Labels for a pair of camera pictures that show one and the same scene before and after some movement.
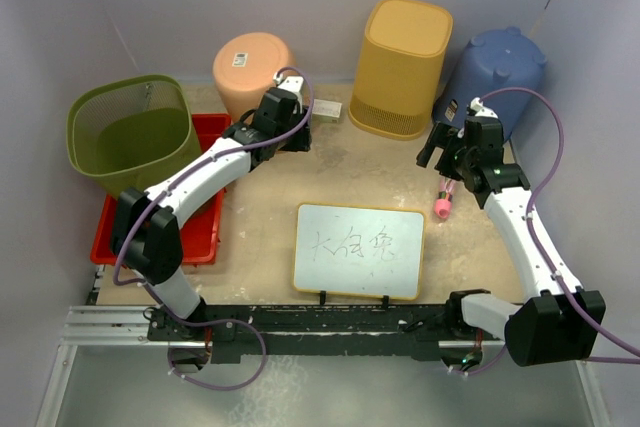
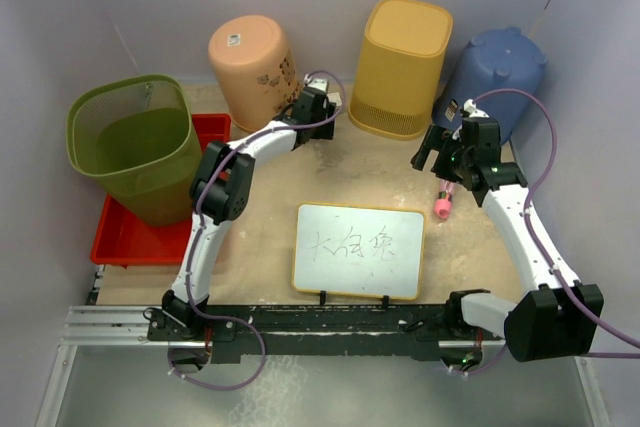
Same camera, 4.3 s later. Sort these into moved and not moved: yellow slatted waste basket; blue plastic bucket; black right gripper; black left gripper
Moved: black left gripper
Not moved: black right gripper; yellow slatted waste basket; blue plastic bucket
